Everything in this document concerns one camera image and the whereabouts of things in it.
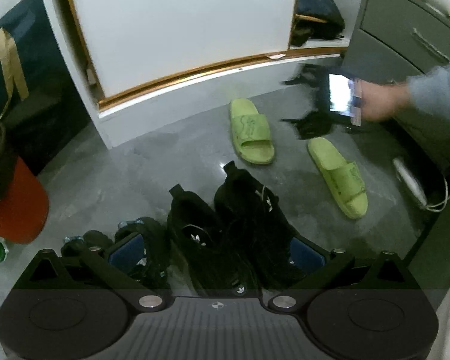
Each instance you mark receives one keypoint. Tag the light green slide sandal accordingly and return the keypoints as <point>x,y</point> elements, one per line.
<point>341,180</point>
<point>247,127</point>

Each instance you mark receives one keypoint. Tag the grey-green drawer cabinet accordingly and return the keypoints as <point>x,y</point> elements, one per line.
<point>390,26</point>

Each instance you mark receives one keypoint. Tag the white wardrobe gold trim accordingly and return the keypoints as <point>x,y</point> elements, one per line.
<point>172,26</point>

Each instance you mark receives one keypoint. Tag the black olive bag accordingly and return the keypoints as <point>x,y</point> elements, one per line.
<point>303,32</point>

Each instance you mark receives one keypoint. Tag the dark blue bag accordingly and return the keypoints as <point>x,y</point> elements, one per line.
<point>318,3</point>

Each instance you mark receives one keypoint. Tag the white power strip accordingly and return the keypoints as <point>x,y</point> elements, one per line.
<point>407,178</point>

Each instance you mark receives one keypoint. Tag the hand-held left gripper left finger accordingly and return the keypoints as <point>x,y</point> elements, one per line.
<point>127,252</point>

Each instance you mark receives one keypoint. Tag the person's right hand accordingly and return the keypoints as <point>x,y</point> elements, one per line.
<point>384,99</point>

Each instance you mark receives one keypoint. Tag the black chunky sneaker white logo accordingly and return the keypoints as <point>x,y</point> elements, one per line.
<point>255,217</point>
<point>195,240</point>

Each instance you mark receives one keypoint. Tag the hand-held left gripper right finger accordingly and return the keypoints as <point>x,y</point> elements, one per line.
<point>307,254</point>

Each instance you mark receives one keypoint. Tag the olive green furniture side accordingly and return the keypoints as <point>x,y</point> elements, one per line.
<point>431,247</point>

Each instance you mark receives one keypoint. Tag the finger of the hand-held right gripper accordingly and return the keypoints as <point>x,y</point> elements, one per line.
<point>311,125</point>
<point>303,77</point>

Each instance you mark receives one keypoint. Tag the orange perforated basket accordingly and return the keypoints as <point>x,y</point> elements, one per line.
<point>18,210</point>

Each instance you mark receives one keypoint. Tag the black sneaker speckled laces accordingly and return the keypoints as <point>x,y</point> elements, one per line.
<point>93,238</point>
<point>157,240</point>

